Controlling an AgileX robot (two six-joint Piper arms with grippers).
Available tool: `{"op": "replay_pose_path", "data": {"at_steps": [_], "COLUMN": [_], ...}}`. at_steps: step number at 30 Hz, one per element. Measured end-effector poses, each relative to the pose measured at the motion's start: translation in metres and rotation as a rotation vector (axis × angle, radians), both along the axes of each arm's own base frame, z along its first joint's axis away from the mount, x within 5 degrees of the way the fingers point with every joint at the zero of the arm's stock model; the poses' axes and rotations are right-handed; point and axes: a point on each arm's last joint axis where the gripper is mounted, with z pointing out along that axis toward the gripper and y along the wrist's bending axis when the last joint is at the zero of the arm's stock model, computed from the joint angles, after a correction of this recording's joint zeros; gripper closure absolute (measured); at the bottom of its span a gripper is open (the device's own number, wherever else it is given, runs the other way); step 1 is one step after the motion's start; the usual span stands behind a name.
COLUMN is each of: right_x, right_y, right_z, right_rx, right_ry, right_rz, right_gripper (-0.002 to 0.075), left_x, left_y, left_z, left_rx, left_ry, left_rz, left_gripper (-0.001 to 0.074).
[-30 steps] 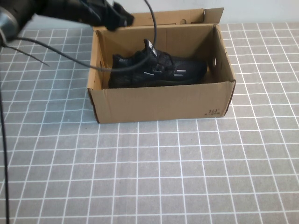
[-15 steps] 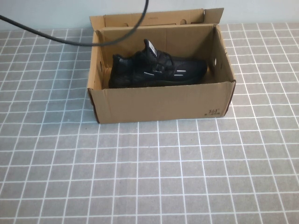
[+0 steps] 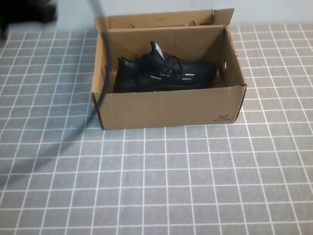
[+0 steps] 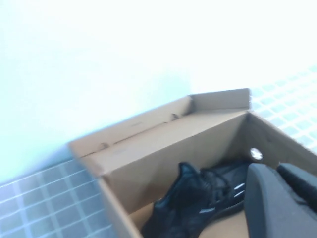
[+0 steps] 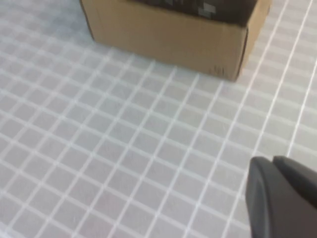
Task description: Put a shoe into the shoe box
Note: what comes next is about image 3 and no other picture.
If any brown cardboard shoe box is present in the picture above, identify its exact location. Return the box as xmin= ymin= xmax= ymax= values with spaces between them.
xmin=90 ymin=8 xmax=247 ymax=130

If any thick black left camera cable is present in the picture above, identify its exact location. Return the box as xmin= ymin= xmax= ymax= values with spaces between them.
xmin=0 ymin=31 xmax=113 ymax=189

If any gray white-grid tablecloth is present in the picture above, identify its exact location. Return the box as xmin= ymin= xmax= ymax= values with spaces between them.
xmin=0 ymin=23 xmax=313 ymax=235

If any black knit sneaker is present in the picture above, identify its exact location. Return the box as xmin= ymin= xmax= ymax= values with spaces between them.
xmin=113 ymin=41 xmax=218 ymax=93

